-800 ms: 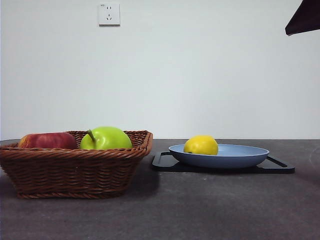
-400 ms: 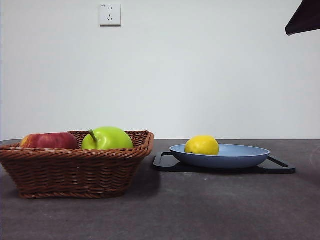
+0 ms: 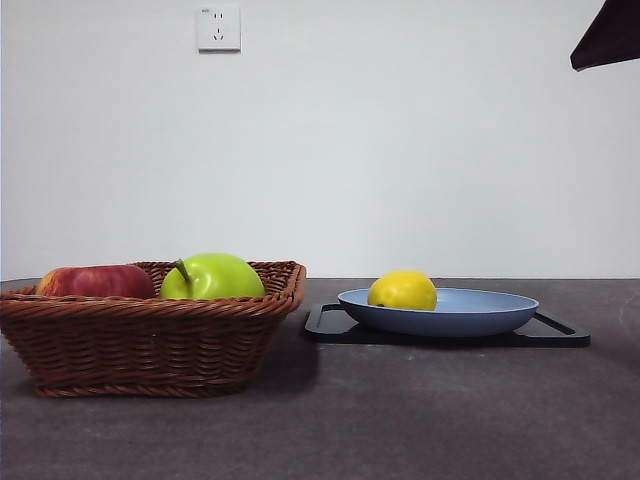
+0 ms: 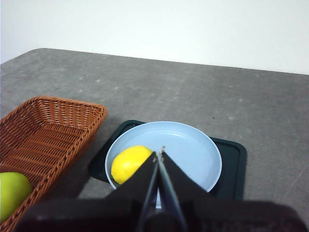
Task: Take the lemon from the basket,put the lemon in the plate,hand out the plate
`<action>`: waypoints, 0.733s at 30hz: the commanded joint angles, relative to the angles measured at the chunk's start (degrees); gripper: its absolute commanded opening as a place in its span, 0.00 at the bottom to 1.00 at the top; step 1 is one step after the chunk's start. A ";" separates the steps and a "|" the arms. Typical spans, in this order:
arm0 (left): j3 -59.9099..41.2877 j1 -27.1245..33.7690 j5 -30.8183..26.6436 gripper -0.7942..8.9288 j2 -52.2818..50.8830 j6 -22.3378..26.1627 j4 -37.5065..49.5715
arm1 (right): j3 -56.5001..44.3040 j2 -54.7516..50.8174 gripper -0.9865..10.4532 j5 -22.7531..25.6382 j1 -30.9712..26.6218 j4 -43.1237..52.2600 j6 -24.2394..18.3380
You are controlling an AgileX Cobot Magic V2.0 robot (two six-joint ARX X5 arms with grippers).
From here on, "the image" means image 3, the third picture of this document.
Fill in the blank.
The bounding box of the red apple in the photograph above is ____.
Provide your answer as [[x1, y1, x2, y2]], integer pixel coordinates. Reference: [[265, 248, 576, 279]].
[[35, 264, 155, 300]]

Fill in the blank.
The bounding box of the brown woven wicker basket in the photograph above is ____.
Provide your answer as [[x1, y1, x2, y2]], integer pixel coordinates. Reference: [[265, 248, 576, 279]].
[[0, 259, 308, 400]]

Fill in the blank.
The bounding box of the yellow lemon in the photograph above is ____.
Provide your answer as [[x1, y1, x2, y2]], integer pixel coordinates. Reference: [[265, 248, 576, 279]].
[[367, 269, 439, 312]]

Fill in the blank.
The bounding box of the green apple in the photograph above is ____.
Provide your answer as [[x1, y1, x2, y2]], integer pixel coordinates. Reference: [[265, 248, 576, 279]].
[[159, 251, 266, 301]]

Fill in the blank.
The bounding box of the blue round plate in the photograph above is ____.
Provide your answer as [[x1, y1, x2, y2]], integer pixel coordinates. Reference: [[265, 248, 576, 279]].
[[336, 287, 541, 338]]

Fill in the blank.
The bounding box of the white wall socket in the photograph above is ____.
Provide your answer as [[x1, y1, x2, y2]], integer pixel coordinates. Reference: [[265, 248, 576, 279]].
[[195, 4, 243, 55]]

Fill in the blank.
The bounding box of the black flat tray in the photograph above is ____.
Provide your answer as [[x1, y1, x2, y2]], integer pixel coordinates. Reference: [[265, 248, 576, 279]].
[[304, 302, 592, 347]]

